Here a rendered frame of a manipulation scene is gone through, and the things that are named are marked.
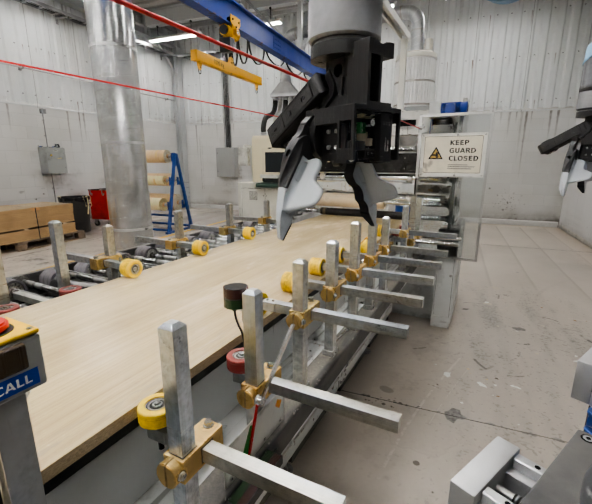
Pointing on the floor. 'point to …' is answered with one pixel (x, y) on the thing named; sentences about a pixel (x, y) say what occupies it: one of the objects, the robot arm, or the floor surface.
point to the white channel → (401, 47)
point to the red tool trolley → (99, 205)
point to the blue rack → (172, 197)
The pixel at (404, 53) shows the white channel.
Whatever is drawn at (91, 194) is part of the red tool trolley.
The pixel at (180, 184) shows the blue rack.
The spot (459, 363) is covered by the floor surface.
